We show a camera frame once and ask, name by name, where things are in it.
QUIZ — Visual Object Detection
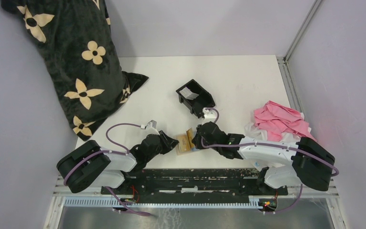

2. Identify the black plastic tray box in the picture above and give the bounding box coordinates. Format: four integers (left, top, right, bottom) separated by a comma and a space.
176, 79, 215, 118

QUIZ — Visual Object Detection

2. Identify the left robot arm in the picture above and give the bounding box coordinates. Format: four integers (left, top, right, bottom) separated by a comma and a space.
56, 131, 179, 194

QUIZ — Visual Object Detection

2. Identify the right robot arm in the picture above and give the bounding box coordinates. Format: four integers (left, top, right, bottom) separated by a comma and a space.
192, 122, 339, 195

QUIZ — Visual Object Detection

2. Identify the stack of credit cards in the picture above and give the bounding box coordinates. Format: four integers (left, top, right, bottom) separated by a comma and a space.
179, 87, 199, 100

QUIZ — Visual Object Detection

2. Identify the white cloth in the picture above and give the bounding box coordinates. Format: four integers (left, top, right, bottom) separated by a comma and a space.
243, 112, 316, 170

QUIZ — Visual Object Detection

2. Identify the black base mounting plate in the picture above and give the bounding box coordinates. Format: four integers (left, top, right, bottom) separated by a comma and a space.
113, 168, 288, 204

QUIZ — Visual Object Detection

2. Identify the pink cloth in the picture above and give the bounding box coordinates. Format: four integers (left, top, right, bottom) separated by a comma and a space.
254, 101, 315, 142

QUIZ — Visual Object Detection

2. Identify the black floral blanket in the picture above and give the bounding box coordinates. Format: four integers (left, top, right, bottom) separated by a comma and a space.
0, 0, 148, 141

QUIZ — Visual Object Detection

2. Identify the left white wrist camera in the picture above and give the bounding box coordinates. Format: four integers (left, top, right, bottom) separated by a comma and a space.
140, 120, 160, 135

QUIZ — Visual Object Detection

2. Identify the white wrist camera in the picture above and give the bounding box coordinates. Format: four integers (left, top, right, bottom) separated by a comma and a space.
140, 120, 160, 135
202, 108, 219, 121

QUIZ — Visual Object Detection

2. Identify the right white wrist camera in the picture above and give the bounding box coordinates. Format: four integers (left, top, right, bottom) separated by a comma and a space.
202, 108, 219, 121

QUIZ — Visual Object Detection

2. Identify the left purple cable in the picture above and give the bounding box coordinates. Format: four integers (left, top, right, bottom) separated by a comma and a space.
63, 123, 153, 218

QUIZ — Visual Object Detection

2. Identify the purple cable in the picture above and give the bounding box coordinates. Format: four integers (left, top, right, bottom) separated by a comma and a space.
63, 123, 153, 218
200, 107, 340, 214

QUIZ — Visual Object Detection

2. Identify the white slotted cable duct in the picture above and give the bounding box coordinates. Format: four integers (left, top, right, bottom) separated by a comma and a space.
63, 196, 261, 209

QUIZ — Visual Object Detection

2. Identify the aluminium frame rail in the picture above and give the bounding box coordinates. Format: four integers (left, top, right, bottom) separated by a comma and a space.
276, 0, 324, 112

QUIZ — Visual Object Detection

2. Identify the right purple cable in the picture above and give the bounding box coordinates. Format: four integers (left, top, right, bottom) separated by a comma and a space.
200, 107, 340, 214

